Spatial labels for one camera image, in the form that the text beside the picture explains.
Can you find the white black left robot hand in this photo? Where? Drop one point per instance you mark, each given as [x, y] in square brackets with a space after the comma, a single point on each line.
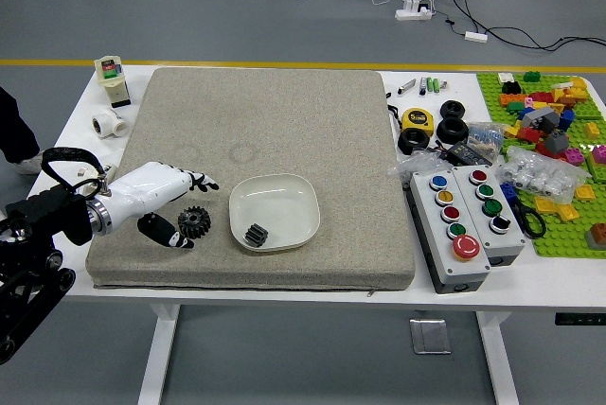
[142, 187]

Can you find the big black gear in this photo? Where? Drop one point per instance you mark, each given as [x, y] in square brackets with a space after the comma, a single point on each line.
[196, 223]

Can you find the small black gear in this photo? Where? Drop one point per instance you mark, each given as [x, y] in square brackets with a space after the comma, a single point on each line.
[256, 236]

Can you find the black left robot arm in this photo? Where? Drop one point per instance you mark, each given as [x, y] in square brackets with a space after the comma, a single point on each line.
[42, 216]

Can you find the big black nut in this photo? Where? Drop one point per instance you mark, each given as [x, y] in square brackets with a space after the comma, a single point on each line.
[452, 130]
[413, 142]
[452, 109]

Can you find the grey five-button control box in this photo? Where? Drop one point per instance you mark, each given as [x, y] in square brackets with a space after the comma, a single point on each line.
[466, 263]

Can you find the grey four-button control box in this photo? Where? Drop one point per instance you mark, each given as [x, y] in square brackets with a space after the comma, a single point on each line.
[513, 239]

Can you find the white pipe tee fitting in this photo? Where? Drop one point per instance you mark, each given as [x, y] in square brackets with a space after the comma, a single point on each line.
[111, 125]

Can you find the grey-brown mat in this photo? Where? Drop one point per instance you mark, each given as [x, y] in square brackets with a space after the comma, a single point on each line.
[265, 130]

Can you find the white square dish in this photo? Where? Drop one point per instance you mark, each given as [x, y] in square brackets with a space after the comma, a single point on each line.
[279, 201]

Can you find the person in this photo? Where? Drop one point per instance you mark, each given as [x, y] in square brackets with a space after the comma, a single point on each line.
[14, 130]

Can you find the white table leg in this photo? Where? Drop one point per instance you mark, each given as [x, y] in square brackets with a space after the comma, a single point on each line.
[158, 353]
[497, 357]

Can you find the clear plastic bag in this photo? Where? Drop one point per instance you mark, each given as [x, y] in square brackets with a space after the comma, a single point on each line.
[416, 163]

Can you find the yellow tape measure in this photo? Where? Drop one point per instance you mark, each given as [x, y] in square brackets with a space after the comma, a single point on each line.
[417, 120]

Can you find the black white small connector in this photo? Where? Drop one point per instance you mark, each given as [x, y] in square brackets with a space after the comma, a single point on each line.
[422, 85]

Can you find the green battery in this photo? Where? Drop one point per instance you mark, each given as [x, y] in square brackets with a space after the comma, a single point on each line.
[436, 84]
[430, 84]

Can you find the white power strip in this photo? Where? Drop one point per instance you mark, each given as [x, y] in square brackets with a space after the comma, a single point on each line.
[412, 13]

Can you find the silver floor plate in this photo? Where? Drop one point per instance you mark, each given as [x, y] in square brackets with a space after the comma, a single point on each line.
[430, 336]

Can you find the black electronic module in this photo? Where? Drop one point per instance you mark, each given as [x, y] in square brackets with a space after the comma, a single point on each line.
[468, 154]

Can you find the bag of blue parts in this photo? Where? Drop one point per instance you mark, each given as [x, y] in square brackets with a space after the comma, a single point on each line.
[483, 137]

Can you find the white floor adapter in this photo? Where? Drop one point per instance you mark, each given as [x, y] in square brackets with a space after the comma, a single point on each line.
[475, 36]

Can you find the dark blue toy brick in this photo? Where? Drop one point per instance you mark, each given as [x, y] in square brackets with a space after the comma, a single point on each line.
[509, 190]

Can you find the white toy brick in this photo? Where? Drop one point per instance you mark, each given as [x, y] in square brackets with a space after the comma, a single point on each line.
[505, 77]

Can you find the black toy brick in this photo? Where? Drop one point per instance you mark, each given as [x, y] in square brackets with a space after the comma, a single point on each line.
[510, 87]

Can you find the black scissors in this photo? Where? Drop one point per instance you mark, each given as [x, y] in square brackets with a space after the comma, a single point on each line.
[528, 218]

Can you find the red toy brick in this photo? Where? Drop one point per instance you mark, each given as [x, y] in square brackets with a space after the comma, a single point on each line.
[528, 134]

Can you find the bag of white parts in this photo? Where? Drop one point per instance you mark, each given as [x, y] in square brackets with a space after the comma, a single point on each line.
[540, 178]

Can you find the yellow toy brick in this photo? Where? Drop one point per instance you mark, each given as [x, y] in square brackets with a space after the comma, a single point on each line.
[584, 191]
[568, 212]
[547, 205]
[592, 130]

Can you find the dark green toy brick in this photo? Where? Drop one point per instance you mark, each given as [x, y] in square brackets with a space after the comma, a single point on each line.
[532, 76]

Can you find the grey toy block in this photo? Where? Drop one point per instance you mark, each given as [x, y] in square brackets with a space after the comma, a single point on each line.
[544, 118]

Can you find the grey sloped toy brick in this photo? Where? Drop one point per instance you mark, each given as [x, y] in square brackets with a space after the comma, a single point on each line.
[556, 142]

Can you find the green brick baseplate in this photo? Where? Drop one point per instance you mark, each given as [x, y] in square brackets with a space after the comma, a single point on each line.
[563, 234]

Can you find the pink toy brick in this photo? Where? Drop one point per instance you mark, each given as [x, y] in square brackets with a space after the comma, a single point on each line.
[599, 154]
[574, 155]

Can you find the black table control panel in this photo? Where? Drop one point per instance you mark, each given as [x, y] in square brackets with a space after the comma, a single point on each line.
[580, 319]

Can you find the grey orange toy brick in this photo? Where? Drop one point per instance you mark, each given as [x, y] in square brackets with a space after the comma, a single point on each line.
[597, 235]

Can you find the cream switch box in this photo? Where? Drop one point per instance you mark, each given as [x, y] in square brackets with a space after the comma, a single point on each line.
[111, 81]

